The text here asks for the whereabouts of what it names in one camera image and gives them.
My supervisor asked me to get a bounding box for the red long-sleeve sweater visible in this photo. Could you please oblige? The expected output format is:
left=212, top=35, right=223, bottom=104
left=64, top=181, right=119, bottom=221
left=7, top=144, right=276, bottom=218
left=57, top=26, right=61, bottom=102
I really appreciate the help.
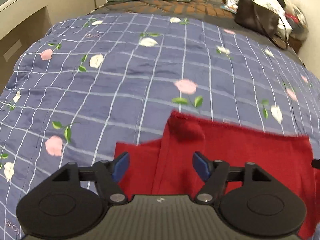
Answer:
left=115, top=111, right=319, bottom=239

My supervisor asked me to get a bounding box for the blue floral checked quilt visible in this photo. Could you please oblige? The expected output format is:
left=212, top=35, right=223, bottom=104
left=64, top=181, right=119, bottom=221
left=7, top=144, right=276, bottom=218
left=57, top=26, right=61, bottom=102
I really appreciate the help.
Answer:
left=1, top=13, right=319, bottom=239

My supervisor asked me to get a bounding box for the white printed tote bag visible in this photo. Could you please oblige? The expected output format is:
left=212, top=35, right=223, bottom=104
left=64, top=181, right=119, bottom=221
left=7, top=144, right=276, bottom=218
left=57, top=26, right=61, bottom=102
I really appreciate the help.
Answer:
left=252, top=0, right=292, bottom=38

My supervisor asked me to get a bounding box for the clear plastic bag of clothes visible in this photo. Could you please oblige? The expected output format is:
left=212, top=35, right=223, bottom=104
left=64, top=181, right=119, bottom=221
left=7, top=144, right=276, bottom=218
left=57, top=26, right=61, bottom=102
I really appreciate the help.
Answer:
left=284, top=4, right=309, bottom=41

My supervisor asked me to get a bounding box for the dark brown leather handbag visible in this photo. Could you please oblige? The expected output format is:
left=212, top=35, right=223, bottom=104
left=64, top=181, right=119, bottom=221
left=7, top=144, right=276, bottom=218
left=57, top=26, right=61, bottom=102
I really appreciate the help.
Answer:
left=234, top=0, right=289, bottom=50

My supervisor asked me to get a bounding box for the beige wooden wardrobe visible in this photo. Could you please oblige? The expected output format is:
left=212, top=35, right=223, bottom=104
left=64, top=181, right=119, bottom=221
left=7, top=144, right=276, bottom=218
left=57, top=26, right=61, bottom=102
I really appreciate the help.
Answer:
left=1, top=0, right=105, bottom=88

